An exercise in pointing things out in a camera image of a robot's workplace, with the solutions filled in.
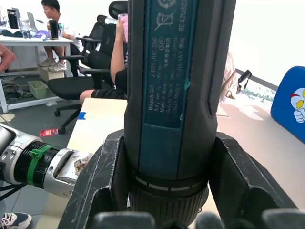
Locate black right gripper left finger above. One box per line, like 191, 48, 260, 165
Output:
58, 130, 131, 229

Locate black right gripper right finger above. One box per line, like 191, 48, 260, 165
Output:
208, 132, 300, 224

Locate dark green Bosch electric screwdriver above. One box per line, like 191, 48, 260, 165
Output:
123, 0, 237, 227

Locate green zip tie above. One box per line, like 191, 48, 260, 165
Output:
26, 145, 52, 186

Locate red packet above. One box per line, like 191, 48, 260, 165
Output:
39, 128, 59, 137

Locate grey white sneaker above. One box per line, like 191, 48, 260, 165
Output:
0, 212, 32, 229

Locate blue cartoon print chair back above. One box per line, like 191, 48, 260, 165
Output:
270, 65, 305, 145

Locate black office chair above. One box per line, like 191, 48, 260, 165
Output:
108, 0, 129, 24
75, 14, 108, 66
47, 23, 119, 135

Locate beige bag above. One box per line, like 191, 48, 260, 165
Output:
218, 51, 238, 104

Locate green plastic bin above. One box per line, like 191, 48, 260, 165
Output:
27, 80, 49, 99

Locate white footrest box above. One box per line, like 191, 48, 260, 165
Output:
39, 66, 65, 83

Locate seated person holding phone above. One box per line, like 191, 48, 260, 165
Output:
79, 18, 129, 105

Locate white office desk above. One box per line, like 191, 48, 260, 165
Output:
0, 28, 74, 114

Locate black tumbler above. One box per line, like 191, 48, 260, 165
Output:
6, 9, 20, 30
49, 20, 60, 41

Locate seated person in white shirt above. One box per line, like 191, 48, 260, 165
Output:
39, 0, 84, 73

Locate pink smartphone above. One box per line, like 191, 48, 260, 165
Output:
117, 13, 129, 43

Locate clear water bottle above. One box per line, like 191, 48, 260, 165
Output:
20, 20, 32, 39

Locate grey laptop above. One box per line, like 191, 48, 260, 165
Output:
26, 11, 39, 32

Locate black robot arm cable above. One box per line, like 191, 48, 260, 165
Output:
0, 183, 26, 202

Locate black strap clip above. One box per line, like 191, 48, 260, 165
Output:
237, 69, 253, 94

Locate tangled floor cables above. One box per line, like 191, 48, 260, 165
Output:
0, 75, 33, 100

